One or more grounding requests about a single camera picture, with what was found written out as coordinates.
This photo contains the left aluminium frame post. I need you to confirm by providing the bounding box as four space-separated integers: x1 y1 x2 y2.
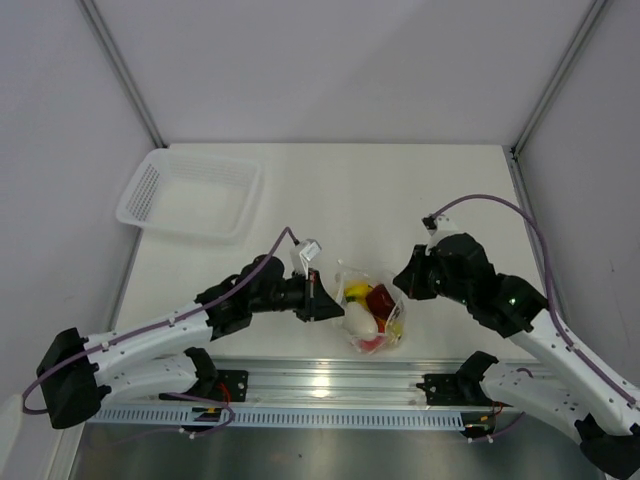
75 0 167 148

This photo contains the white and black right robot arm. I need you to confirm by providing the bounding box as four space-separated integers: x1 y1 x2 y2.
393 233 639 479

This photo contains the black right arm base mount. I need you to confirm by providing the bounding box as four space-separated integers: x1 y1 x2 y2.
415 373 499 407

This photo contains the yellow banana bunch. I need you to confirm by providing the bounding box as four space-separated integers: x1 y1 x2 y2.
344 283 404 342

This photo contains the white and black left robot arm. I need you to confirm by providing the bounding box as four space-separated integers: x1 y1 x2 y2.
36 255 345 430

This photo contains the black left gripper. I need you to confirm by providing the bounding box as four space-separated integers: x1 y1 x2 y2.
250 267 344 322

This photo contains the clear zip top bag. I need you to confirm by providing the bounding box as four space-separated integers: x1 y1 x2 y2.
332 260 406 354

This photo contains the white slotted cable duct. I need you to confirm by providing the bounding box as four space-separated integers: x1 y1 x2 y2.
89 405 464 431

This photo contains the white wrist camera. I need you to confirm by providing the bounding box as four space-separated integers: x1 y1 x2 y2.
422 214 460 250
290 239 322 278

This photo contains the right aluminium frame post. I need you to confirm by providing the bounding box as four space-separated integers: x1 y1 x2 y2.
510 0 614 161

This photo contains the dark red mangosteen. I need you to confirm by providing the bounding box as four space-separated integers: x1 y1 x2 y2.
365 284 396 320

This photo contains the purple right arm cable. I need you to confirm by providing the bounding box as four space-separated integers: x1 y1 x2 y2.
423 193 640 444

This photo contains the aluminium mounting rail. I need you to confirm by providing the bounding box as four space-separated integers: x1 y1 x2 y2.
212 356 464 409

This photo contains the red apple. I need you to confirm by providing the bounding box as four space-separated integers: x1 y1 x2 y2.
356 336 387 353

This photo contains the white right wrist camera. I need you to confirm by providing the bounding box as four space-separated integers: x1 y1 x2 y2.
422 214 460 250

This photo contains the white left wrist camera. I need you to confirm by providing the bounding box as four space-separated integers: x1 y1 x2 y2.
290 239 322 278

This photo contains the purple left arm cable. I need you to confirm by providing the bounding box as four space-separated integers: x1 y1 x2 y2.
20 227 301 444

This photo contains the white perforated plastic basket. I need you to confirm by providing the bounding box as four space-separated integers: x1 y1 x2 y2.
116 149 264 245

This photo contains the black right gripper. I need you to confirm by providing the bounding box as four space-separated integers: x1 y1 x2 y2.
393 244 473 306

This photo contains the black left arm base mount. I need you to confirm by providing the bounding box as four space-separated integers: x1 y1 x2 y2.
184 370 249 403

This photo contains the aluminium frame post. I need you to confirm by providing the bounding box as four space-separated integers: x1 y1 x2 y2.
75 0 167 148
510 0 614 161

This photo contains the white radish with green top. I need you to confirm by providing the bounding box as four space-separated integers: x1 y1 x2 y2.
343 301 378 341

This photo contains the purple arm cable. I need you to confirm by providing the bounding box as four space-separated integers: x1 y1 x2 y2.
20 227 301 444
423 193 640 444

